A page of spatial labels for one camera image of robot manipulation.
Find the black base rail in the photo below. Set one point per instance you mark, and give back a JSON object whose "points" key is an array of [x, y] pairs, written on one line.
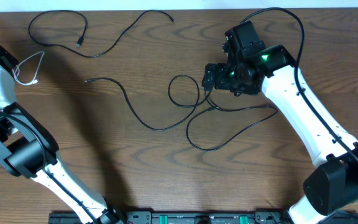
{"points": [[144, 217]]}

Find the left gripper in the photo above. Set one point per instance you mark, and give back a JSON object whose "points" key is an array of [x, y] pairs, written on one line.
{"points": [[1, 56]]}

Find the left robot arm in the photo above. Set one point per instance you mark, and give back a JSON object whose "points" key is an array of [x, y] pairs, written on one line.
{"points": [[27, 149]]}

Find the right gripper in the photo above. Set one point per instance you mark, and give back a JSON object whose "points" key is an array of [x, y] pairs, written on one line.
{"points": [[220, 70]]}

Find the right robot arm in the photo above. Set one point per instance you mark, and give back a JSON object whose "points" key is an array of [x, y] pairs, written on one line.
{"points": [[253, 68]]}

